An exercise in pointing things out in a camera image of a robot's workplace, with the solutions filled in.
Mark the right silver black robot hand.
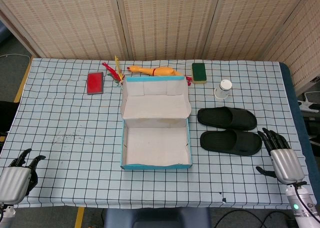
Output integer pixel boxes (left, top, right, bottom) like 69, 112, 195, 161
255, 127, 308, 186

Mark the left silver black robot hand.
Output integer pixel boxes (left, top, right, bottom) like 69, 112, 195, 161
0, 148, 47, 205

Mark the black slipper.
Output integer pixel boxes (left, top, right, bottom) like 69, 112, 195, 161
197, 107, 258, 131
200, 129, 263, 156

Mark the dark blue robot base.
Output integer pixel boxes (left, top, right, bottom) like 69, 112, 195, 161
103, 207, 212, 228

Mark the blue cardboard shoe box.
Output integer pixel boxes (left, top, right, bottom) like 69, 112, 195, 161
119, 75, 193, 171

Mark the black floor object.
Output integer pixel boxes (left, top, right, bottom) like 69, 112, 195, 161
0, 100, 20, 138

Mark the blue checkered tablecloth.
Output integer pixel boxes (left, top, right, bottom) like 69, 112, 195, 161
0, 57, 311, 210

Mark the white paper cup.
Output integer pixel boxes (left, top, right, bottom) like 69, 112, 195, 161
213, 79, 233, 100

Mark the woven folding screen panel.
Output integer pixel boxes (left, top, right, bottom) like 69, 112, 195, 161
114, 0, 223, 61
0, 0, 131, 60
261, 0, 320, 88
203, 0, 312, 61

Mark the red ink pad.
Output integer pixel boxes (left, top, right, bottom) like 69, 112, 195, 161
86, 72, 105, 96

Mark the green yellow sponge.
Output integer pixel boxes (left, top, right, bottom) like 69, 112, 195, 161
191, 62, 208, 85

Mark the yellow rubber chicken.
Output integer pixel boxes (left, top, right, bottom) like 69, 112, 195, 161
126, 65, 194, 86

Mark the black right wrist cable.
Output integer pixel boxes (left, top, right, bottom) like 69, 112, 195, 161
291, 180, 308, 215

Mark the black floor cable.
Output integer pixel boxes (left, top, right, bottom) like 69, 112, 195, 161
214, 209, 296, 228

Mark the white floor cable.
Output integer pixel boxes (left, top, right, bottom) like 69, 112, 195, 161
0, 53, 32, 63

